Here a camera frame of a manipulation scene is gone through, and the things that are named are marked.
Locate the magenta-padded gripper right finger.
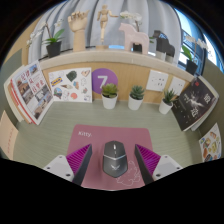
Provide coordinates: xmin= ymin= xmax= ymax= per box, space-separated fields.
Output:
xmin=134 ymin=143 xmax=184 ymax=185

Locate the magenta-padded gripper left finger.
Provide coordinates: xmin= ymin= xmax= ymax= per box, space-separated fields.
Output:
xmin=43 ymin=143 xmax=93 ymax=187

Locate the grey computer mouse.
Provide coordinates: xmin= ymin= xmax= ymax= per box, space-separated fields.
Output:
xmin=102 ymin=140 xmax=128 ymax=179

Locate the pink mouse pad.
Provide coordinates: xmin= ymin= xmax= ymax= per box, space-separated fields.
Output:
xmin=66 ymin=124 xmax=156 ymax=192

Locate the colourful sticker sheet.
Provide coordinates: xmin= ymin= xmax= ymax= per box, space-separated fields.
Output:
xmin=198 ymin=122 xmax=223 ymax=163

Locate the succulent in white pot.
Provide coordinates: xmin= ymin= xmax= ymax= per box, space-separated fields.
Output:
xmin=158 ymin=89 xmax=177 ymax=116
xmin=100 ymin=83 xmax=119 ymax=110
xmin=127 ymin=84 xmax=146 ymax=111

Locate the black book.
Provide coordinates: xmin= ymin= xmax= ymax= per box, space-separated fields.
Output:
xmin=170 ymin=76 xmax=220 ymax=132

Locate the white sticker sheet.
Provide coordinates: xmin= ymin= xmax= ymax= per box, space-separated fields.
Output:
xmin=48 ymin=67 xmax=93 ymax=104

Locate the round purple number sticker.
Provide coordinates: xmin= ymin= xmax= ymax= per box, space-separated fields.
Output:
xmin=91 ymin=68 xmax=119 ymax=95

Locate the wooden desk shelf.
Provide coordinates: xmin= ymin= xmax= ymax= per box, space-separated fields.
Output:
xmin=38 ymin=49 xmax=196 ymax=104

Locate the black horse figurine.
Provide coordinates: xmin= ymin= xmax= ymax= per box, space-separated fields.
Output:
xmin=152 ymin=29 xmax=176 ymax=64

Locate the pink horse figurine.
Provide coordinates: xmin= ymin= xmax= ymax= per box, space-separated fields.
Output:
xmin=118 ymin=22 xmax=150 ymax=55

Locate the wooden hand model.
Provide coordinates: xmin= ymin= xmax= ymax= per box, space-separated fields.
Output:
xmin=67 ymin=9 xmax=90 ymax=53

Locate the grey white curtain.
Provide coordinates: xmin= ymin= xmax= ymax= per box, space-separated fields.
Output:
xmin=28 ymin=0 xmax=183 ymax=64

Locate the wooden mannequin figure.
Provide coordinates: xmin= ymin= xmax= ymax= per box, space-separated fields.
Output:
xmin=95 ymin=3 xmax=120 ymax=51

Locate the white wall socket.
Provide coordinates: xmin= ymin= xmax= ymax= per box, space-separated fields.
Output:
xmin=145 ymin=69 xmax=170 ymax=93
xmin=168 ymin=76 xmax=186 ymax=97

